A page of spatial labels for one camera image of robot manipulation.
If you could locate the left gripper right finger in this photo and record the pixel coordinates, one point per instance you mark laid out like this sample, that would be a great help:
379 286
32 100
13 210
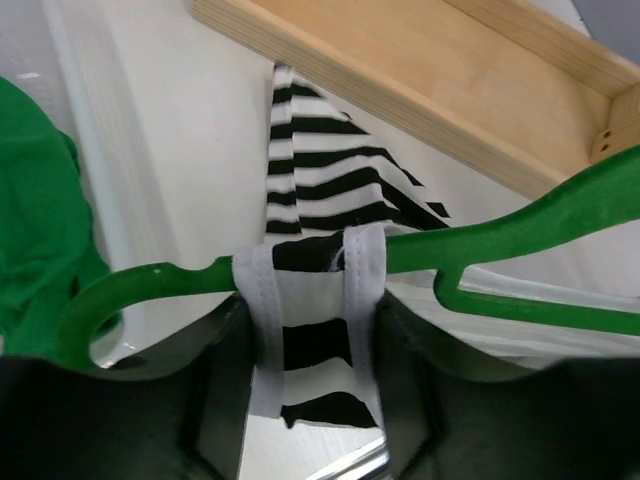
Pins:
451 411

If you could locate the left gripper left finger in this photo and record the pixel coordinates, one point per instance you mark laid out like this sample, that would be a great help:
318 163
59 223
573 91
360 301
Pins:
176 410

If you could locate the green tank top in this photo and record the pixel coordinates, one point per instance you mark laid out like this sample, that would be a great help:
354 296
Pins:
48 250

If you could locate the green hanger of striped top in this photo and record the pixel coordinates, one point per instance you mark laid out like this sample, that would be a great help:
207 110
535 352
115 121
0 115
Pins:
604 195

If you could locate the striped black white tank top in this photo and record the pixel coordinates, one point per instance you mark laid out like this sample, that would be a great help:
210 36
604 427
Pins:
334 196

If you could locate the wooden clothes rack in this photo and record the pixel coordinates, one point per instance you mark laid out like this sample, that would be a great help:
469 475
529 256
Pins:
501 86

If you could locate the white plastic basket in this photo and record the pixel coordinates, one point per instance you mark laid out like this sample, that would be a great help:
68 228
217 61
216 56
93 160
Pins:
94 83

